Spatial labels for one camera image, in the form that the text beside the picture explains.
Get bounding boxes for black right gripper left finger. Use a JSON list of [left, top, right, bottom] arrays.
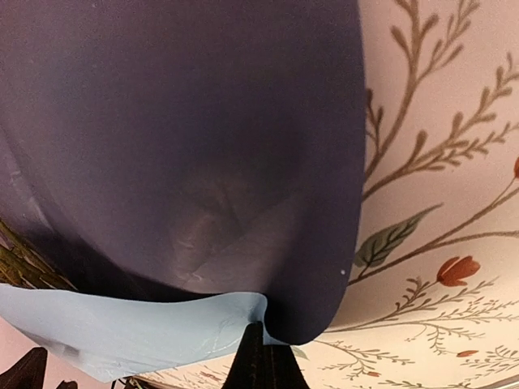
[[1, 347, 48, 389]]

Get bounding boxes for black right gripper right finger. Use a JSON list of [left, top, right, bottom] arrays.
[[226, 322, 308, 389]]

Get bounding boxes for yellow fake flower stems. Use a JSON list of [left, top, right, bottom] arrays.
[[1, 220, 78, 292]]

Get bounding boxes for dark navy tissue paper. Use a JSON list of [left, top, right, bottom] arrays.
[[1, 1, 365, 344]]

